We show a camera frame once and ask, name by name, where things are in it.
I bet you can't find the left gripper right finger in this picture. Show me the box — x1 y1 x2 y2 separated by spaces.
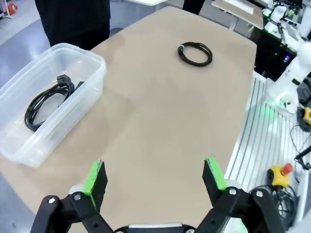
196 155 286 233

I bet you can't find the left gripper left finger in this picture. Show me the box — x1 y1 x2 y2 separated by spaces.
31 159 115 233

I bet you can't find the black power cable with plug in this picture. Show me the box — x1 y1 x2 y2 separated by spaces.
24 75 76 133

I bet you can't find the black USB cable white tie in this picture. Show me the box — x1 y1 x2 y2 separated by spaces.
176 41 213 67

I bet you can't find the yellow emergency stop button box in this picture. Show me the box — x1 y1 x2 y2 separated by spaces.
302 106 311 125
267 163 294 187

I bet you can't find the clear plastic storage container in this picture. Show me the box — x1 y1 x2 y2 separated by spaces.
0 43 107 168

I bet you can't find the person torso black t-shirt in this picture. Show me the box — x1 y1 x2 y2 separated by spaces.
35 0 111 50

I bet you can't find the brown background table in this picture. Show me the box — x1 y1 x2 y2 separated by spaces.
211 0 264 30

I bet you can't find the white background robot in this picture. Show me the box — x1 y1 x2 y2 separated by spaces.
264 0 311 47

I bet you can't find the aluminium profile base plate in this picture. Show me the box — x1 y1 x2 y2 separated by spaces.
225 71 311 195

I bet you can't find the black coiled cable bundle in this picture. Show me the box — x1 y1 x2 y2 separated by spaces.
252 185 298 230

